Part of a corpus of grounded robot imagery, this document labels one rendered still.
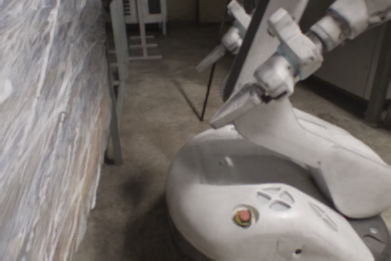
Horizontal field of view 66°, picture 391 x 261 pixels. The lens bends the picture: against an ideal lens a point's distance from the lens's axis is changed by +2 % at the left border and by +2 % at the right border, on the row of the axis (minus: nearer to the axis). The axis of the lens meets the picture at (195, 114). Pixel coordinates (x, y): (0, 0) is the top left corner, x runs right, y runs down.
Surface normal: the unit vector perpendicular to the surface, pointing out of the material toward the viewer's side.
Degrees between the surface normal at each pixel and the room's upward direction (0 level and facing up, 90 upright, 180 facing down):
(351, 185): 90
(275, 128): 90
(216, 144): 74
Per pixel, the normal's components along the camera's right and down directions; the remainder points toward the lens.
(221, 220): -0.37, -0.50
